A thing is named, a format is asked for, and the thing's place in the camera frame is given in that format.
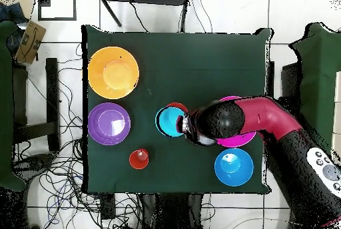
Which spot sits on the small cyan bowl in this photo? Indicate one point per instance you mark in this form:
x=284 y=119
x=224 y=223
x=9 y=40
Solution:
x=167 y=121

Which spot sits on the small red bowl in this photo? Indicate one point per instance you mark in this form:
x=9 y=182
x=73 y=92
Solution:
x=178 y=105

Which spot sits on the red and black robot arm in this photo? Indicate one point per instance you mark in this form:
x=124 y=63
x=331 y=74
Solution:
x=266 y=117

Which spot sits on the red cup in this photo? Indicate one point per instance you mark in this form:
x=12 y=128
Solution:
x=138 y=159

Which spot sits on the large pink bowl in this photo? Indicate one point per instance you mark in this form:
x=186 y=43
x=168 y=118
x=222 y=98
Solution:
x=234 y=141

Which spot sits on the dark green tablecloth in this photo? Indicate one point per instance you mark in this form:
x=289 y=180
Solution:
x=173 y=66

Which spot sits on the medium sky blue bowl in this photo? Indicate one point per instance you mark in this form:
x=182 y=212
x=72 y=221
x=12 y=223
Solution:
x=234 y=167

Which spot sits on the purple bowl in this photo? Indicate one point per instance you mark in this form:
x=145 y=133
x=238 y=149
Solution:
x=106 y=123

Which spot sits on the large yellow bowl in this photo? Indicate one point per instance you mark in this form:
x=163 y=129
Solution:
x=113 y=74

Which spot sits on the black power strip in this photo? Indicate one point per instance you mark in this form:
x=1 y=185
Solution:
x=108 y=206

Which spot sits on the black box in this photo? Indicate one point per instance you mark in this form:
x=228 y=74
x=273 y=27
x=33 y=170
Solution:
x=290 y=80

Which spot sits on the black floor stand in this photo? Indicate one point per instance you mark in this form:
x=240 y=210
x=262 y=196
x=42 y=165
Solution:
x=52 y=101

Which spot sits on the green covered side table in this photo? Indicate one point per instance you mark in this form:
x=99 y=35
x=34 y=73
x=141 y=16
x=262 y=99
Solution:
x=319 y=66
x=5 y=106

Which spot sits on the black stand foot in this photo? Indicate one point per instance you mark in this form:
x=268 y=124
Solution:
x=34 y=163

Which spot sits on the cardboard box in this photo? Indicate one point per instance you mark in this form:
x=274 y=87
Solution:
x=30 y=41

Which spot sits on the blue cloth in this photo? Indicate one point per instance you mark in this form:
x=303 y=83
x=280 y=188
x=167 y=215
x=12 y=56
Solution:
x=12 y=13

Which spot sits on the black square frame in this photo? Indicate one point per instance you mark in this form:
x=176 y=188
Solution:
x=44 y=0

